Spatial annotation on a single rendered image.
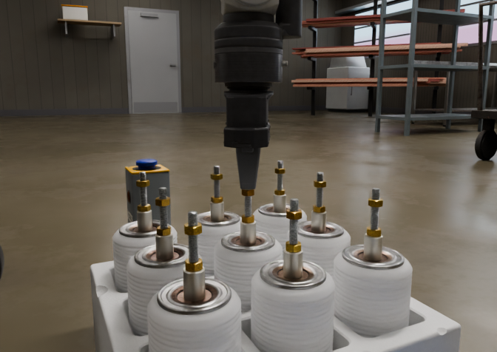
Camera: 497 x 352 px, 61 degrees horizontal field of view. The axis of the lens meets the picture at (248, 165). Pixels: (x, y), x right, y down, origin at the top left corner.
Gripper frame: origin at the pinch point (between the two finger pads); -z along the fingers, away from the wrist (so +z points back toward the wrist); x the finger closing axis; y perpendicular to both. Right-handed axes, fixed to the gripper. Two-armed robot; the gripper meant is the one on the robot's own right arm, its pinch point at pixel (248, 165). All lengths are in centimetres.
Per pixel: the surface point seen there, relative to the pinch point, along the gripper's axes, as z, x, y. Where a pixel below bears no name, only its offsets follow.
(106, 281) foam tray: -18.0, -1.1, -21.3
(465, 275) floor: -36, -48, 52
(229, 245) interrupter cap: -10.6, 2.0, -2.4
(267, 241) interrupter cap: -10.5, 0.4, 2.7
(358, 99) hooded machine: -6, -918, 180
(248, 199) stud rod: -4.6, 0.5, 0.0
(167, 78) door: 40, -862, -240
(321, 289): -11.1, 13.3, 8.8
